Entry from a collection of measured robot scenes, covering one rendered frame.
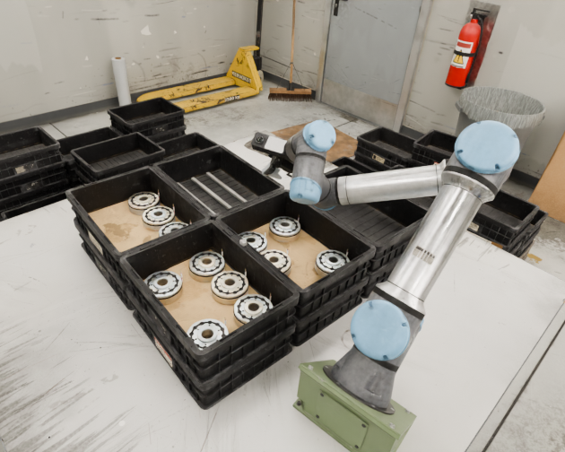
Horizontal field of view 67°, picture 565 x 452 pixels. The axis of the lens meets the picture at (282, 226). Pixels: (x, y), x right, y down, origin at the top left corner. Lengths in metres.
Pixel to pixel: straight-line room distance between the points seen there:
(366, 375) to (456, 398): 0.33
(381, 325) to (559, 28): 3.10
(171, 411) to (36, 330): 0.48
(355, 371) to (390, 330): 0.19
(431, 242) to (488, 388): 0.56
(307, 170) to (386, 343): 0.42
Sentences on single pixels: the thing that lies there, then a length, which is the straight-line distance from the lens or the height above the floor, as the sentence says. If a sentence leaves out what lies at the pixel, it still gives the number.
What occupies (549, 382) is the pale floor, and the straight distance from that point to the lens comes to 2.46.
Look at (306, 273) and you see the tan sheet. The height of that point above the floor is 0.83.
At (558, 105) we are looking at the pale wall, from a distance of 3.79.
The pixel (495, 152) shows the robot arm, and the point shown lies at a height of 1.35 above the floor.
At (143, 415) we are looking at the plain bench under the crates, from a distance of 1.17.
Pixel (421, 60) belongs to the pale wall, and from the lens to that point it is 4.14.
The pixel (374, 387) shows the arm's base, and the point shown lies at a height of 0.85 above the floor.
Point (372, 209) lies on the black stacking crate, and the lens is 1.60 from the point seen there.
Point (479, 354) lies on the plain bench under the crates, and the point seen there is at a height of 0.70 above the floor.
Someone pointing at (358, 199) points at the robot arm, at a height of 1.11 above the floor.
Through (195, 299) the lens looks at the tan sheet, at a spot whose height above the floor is 0.83.
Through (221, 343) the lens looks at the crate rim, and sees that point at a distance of 0.97.
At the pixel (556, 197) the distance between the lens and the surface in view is 3.66.
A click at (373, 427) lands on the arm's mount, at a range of 1.01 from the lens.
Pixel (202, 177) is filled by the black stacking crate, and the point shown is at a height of 0.83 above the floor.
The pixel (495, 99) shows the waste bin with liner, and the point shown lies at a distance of 3.79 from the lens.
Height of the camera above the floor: 1.70
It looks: 37 degrees down
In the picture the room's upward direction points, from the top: 4 degrees clockwise
